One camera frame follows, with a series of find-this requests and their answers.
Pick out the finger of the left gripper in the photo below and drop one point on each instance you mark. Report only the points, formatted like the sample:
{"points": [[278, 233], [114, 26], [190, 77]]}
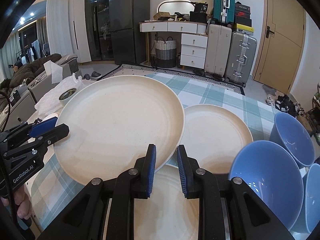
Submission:
{"points": [[38, 129], [16, 144]]}

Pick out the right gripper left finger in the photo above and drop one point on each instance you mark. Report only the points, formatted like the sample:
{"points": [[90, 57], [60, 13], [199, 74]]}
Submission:
{"points": [[104, 209]]}

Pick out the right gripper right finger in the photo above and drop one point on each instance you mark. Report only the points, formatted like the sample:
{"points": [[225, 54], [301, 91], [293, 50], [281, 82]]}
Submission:
{"points": [[227, 205]]}

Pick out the large blue bowl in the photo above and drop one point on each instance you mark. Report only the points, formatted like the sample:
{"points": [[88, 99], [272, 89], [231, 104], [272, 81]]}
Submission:
{"points": [[272, 173]]}

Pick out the large cream plate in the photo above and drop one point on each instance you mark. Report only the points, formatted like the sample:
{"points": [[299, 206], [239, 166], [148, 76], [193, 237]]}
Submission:
{"points": [[113, 121]]}

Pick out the light blue bowl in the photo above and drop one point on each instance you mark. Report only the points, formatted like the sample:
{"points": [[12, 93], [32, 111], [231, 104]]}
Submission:
{"points": [[309, 215]]}

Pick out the person's left hand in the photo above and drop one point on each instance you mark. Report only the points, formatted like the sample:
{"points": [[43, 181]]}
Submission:
{"points": [[21, 199]]}

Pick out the white paper towel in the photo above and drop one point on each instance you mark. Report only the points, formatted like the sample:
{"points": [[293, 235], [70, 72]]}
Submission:
{"points": [[50, 102]]}

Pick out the cream tumbler cup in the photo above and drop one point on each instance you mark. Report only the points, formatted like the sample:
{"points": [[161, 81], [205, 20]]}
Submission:
{"points": [[66, 96]]}

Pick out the checkered green tablecloth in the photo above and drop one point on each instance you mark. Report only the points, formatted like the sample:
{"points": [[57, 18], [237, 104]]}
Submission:
{"points": [[53, 188]]}

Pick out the tissue box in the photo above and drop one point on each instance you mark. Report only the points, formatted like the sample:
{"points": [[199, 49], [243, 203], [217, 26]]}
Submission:
{"points": [[45, 82]]}

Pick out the ribbed cream plate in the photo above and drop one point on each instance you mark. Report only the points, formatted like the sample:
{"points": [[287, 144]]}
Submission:
{"points": [[167, 214]]}

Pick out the dotted floor rug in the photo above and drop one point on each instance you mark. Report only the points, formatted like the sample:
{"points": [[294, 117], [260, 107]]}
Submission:
{"points": [[138, 69]]}

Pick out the woven laundry basket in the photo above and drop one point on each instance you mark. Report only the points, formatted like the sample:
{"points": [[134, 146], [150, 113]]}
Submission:
{"points": [[166, 52]]}

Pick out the white vanity desk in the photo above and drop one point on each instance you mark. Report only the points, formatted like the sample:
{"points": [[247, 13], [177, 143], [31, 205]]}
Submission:
{"points": [[173, 27]]}

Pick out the black glass cabinet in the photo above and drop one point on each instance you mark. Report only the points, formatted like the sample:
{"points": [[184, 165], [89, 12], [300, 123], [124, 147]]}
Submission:
{"points": [[97, 19]]}

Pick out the black refrigerator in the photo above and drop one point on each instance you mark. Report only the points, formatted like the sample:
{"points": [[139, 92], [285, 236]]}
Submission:
{"points": [[128, 42]]}

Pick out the wooden door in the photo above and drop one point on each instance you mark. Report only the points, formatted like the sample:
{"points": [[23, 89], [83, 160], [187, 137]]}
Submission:
{"points": [[281, 44]]}

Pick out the beige suitcase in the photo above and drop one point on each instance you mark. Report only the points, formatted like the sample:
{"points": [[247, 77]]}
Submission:
{"points": [[219, 41]]}

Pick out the silver aluminium suitcase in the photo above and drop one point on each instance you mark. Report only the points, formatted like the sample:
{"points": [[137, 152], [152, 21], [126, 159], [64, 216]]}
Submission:
{"points": [[240, 58]]}

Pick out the white drawer unit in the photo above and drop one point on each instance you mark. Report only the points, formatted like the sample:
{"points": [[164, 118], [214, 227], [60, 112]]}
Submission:
{"points": [[193, 50]]}

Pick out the oval vanity mirror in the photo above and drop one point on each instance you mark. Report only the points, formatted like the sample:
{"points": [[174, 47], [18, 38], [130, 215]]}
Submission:
{"points": [[183, 7]]}

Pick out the stack of shoe boxes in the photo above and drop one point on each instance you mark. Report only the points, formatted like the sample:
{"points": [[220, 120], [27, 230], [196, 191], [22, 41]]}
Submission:
{"points": [[242, 19]]}

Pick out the teal suitcase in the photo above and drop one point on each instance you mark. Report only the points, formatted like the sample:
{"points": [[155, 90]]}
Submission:
{"points": [[223, 12]]}

